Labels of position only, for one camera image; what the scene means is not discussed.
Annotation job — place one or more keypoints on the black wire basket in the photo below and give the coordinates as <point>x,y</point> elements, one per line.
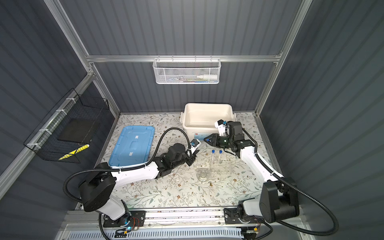
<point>43,141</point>

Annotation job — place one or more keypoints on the white plastic storage bin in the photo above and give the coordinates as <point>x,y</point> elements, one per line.
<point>199,120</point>

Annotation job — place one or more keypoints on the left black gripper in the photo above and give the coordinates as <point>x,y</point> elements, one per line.
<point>192,159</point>

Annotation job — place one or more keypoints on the white bottle in basket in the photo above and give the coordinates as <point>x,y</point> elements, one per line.
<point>208,77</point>

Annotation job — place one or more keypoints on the black pad in basket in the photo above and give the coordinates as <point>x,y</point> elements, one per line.
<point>79,131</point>

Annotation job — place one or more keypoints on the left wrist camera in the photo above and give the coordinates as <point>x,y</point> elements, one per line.
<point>195,144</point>

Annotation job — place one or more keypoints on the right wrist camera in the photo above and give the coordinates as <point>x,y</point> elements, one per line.
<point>222,127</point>

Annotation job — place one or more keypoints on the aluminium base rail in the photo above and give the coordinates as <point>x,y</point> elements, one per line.
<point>189,217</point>

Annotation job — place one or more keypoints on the blue capped test tube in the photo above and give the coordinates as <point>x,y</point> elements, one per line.
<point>219,158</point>
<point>213,157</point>

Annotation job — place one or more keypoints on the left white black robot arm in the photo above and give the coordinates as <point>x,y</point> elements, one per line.
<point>96,190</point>

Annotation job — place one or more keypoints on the white wire mesh basket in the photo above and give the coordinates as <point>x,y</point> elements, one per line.
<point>185,72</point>

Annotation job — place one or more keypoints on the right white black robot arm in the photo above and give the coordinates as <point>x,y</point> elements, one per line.
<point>279,198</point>

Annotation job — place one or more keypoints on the clear glass flask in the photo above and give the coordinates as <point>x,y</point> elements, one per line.
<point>203,174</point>

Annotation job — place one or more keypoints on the blue plastic lid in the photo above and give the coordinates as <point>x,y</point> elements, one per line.
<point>133,146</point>

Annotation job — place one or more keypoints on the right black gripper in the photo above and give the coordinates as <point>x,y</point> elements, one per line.
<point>215,138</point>

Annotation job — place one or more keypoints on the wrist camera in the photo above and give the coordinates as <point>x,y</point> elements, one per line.
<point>195,144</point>
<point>222,127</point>

